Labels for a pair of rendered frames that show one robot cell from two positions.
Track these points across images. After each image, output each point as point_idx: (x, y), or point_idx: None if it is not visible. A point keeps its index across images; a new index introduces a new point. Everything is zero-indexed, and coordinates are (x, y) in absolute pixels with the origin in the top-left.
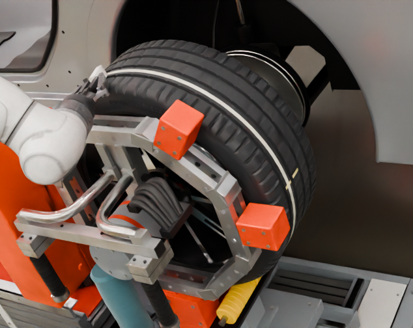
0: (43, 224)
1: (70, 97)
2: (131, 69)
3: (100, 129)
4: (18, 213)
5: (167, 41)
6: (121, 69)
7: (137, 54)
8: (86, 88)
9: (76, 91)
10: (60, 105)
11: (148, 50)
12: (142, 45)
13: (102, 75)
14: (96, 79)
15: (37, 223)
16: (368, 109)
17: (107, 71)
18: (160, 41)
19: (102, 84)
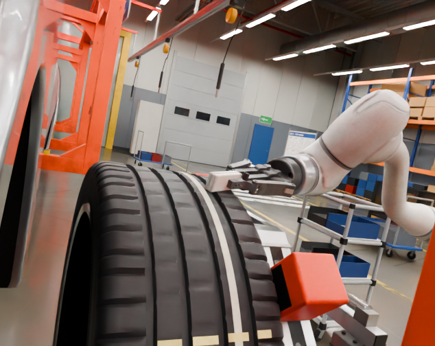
0: (344, 305)
1: (284, 158)
2: (186, 174)
3: (254, 215)
4: (374, 313)
5: (111, 162)
6: (188, 180)
7: (151, 173)
8: (259, 165)
9: (264, 180)
10: (297, 154)
11: (138, 168)
12: (122, 173)
13: (230, 164)
14: (237, 169)
15: (352, 311)
16: (26, 228)
17: (191, 196)
18: (110, 163)
19: (244, 160)
